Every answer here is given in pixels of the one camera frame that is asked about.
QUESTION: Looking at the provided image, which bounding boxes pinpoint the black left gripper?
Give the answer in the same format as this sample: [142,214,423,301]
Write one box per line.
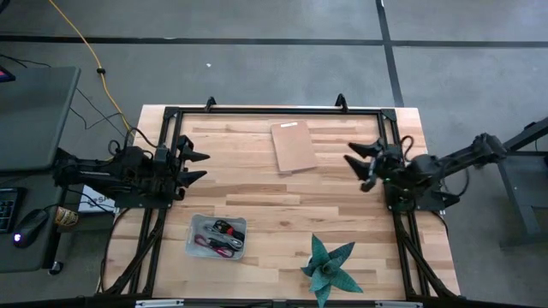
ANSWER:
[168,134,211,202]

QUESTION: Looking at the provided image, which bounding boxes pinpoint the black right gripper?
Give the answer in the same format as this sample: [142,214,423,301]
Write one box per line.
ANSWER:
[342,138,404,193]

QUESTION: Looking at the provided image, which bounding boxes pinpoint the black cable with red tie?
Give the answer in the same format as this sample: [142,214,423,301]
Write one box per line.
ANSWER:
[211,219,247,243]

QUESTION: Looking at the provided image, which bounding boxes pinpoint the black USB cable bundle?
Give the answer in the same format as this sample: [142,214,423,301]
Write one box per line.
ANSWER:
[205,237,235,254]

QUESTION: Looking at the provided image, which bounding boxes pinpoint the thin flat rectangular board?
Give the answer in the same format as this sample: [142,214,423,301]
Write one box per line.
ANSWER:
[270,120,319,174]

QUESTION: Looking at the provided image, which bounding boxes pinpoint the white printed sign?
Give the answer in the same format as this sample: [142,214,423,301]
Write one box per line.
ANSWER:
[78,184,117,214]

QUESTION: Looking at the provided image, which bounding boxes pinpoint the green plant in white pot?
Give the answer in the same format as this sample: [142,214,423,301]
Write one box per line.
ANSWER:
[299,234,365,308]

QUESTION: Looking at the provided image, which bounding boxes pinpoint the brown round tin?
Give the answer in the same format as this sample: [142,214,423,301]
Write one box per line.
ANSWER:
[54,205,80,228]

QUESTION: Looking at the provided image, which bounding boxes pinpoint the silver aluminium extrusion bar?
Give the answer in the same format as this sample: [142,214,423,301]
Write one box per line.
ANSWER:
[134,299,185,308]
[375,300,423,308]

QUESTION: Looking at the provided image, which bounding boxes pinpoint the black metal table stand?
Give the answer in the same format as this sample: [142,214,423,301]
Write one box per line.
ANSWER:
[497,115,548,250]

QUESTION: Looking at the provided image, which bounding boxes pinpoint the grey desk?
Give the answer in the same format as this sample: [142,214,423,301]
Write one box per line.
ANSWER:
[0,66,81,173]

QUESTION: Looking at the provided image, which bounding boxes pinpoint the black computer mouse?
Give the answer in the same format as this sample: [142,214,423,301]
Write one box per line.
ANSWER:
[12,208,51,249]

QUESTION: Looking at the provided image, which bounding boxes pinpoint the black keyboard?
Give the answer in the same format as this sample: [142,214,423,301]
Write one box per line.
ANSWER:
[0,187,25,234]

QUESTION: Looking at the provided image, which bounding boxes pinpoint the dark desk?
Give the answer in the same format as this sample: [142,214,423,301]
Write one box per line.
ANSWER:
[0,170,70,275]

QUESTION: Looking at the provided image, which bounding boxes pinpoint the monitor with red display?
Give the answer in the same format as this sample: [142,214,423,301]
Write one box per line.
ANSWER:
[0,63,17,85]

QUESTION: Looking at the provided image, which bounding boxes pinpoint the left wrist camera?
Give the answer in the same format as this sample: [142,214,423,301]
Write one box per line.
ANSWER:
[153,145,171,164]

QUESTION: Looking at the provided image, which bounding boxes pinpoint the magenta USB cable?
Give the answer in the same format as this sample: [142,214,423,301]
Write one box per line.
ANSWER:
[193,233,235,259]

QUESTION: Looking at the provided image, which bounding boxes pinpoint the grey USB cable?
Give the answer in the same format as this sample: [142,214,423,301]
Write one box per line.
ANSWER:
[200,223,244,251]

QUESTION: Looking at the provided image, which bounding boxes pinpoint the black aluminium frame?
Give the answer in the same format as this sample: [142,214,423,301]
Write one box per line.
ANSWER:
[96,93,462,308]

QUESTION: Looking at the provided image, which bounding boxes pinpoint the thin black floor cable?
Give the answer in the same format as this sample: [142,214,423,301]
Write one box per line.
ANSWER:
[0,53,129,139]

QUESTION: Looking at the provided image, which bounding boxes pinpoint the yellow cable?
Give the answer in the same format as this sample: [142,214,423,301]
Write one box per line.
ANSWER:
[46,0,134,132]

